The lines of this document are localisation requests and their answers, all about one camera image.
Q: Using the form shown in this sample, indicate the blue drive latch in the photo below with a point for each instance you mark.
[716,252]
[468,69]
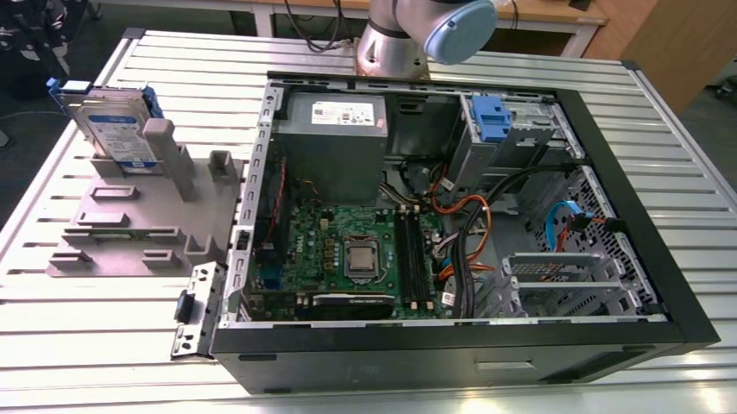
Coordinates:
[489,125]

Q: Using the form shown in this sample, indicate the CPU socket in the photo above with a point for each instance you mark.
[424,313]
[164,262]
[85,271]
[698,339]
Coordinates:
[364,276]

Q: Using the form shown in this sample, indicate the wooden desk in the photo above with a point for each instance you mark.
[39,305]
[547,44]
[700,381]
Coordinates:
[553,18]

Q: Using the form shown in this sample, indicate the silver drive cage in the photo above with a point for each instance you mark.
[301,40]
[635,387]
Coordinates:
[479,159]

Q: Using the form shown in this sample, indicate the grey parts rack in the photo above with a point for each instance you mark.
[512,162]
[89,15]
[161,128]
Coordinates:
[150,202]

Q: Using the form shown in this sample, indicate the black graphics card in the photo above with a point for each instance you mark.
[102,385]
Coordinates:
[352,304]

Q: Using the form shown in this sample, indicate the black RAM slot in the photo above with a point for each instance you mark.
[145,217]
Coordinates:
[407,259]

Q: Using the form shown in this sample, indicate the grey power supply unit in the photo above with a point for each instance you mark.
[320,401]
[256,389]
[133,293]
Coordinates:
[329,164]

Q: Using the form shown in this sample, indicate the silver CPU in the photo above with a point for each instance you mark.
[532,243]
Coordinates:
[363,258]

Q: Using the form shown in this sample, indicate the black case fan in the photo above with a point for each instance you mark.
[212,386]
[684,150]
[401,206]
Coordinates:
[270,207]

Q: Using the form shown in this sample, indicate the black bracket latch knob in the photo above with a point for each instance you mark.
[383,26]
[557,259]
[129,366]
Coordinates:
[185,306]

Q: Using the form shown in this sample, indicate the wooden cabinet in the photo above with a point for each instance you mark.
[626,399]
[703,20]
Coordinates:
[680,43]

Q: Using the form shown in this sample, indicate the silver expansion slot bracket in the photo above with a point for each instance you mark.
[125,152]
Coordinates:
[202,276]

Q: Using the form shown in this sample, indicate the green RAM stick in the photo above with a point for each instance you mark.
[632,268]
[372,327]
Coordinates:
[116,233]

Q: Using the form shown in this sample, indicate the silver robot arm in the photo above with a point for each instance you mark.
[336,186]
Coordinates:
[387,47]

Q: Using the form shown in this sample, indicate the hard disk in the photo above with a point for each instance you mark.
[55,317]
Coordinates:
[118,133]

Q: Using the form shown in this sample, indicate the black open PC case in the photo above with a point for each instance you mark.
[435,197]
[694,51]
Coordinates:
[404,362]

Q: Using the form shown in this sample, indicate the green motherboard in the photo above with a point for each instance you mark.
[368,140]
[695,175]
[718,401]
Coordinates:
[369,217]

